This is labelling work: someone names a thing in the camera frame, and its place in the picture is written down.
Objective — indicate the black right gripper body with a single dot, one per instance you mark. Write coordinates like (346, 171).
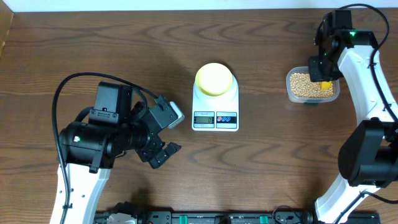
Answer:
(322, 69)

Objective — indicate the yellow plastic bowl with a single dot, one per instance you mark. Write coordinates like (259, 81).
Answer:
(214, 79)

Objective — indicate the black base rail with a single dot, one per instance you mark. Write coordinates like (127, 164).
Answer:
(129, 213)

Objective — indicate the white digital kitchen scale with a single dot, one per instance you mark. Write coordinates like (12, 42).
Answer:
(216, 113)

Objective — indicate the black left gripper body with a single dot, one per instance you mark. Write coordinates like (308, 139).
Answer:
(153, 142)

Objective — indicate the clear plastic bean container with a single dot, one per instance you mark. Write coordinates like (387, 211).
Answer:
(295, 99)

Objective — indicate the soybeans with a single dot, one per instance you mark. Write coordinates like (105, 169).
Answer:
(302, 86)

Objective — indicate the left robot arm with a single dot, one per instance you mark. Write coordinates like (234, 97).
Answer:
(99, 134)

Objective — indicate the yellow measuring scoop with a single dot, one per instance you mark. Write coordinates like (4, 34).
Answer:
(325, 85)

